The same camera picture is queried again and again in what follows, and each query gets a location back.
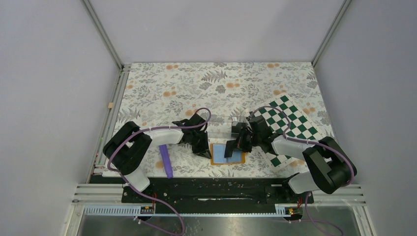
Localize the purple marker pen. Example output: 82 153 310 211
159 145 174 179

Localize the aluminium frame post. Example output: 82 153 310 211
311 0 352 68
81 0 124 70

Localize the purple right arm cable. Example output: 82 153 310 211
249 105 356 235

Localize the floral patterned table mat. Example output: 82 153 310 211
102 62 335 178

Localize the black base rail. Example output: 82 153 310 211
116 177 325 215

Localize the black credit card stack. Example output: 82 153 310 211
231 121 246 138

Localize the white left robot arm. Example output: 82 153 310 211
103 114 211 202

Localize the right aluminium frame post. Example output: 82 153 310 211
311 0 352 68

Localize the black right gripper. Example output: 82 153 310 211
228 127 261 153

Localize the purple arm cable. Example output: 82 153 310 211
107 107 212 235
249 105 356 235

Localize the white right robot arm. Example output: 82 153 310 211
224 116 357 203

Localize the left aluminium frame post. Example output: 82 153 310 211
81 0 124 70

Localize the green white chessboard mat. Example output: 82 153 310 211
249 94 327 176

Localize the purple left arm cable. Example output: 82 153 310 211
107 107 212 235

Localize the orange leather card holder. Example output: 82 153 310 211
209 143 246 166

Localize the clear acrylic card box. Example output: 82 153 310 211
207 115 248 140

